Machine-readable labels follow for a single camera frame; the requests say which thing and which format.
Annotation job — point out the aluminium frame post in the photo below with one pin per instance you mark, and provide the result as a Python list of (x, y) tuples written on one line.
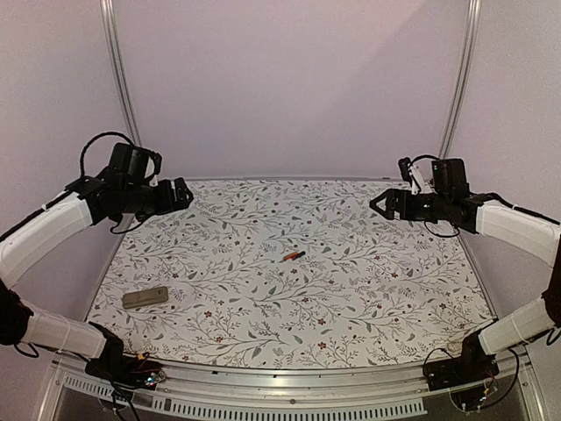
[(461, 83), (117, 66)]

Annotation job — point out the left aluminium frame post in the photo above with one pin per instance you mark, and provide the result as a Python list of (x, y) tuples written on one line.
[(117, 66)]

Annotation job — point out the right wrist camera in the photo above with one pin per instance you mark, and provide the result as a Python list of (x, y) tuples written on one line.
[(411, 173)]

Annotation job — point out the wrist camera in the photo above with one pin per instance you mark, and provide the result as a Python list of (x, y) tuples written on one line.
[(411, 173), (168, 196)]

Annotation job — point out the beige remote control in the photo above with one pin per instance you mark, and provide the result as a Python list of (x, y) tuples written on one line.
[(145, 297)]

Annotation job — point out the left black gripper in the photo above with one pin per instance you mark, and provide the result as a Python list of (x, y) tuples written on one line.
[(181, 189)]

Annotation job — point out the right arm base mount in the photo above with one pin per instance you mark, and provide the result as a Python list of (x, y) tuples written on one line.
[(472, 365)]

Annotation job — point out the floral patterned table mat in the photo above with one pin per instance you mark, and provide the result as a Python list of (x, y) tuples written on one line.
[(368, 291)]

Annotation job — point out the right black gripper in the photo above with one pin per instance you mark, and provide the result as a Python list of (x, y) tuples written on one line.
[(399, 204)]

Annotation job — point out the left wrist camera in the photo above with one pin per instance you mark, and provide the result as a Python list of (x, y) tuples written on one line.
[(168, 196)]

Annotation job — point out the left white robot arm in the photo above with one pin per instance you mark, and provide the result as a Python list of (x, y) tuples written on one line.
[(128, 185)]

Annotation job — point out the front aluminium rail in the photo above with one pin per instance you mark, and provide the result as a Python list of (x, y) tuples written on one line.
[(199, 392)]

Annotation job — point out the right aluminium frame post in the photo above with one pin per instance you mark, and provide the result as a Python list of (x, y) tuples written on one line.
[(461, 83)]

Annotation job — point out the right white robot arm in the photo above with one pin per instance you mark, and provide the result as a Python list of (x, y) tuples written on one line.
[(490, 215)]

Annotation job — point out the orange battery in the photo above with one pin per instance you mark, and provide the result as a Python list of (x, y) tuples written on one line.
[(289, 257)]

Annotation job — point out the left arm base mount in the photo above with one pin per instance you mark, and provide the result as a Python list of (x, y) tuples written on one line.
[(113, 365)]

